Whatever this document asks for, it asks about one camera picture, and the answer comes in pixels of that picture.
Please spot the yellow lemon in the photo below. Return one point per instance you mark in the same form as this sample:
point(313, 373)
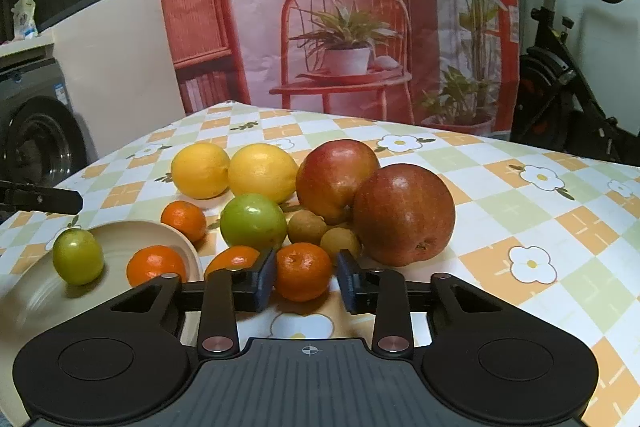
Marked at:
point(262, 173)
point(200, 170)

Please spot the black exercise bike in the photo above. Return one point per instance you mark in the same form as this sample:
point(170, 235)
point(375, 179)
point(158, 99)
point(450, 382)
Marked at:
point(550, 72)

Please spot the small green fruit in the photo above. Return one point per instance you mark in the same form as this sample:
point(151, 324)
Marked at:
point(78, 257)

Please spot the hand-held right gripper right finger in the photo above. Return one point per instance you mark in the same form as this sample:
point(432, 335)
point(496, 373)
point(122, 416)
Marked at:
point(346, 279)

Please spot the checkered floral tablecloth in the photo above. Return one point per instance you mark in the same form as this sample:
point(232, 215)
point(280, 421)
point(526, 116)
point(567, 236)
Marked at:
point(500, 307)

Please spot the dark red apple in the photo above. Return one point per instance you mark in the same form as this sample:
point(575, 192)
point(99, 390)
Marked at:
point(404, 214)

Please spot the beige round plate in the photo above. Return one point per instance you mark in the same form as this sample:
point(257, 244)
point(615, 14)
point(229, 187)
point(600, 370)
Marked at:
point(135, 237)

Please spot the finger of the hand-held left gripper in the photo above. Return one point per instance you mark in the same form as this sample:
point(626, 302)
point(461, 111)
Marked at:
point(40, 198)

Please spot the white detergent bag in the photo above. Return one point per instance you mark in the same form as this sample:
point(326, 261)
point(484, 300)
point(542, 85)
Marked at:
point(25, 19)

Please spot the grey washing machine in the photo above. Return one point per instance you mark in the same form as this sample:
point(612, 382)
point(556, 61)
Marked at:
point(45, 142)

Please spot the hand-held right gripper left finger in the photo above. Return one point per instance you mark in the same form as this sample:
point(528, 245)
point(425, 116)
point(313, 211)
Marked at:
point(266, 279)

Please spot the large green fruit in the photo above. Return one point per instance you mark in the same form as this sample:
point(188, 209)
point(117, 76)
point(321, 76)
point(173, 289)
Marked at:
point(253, 222)

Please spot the red yellow apple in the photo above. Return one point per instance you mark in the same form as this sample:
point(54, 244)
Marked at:
point(335, 179)

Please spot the left brown kiwi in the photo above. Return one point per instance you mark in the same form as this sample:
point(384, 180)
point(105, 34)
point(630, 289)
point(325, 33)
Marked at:
point(306, 227)

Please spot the orange tangerine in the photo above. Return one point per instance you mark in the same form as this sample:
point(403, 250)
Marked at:
point(155, 264)
point(302, 272)
point(183, 221)
point(231, 258)

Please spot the small brown longan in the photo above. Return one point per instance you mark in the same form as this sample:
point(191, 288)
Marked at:
point(341, 243)

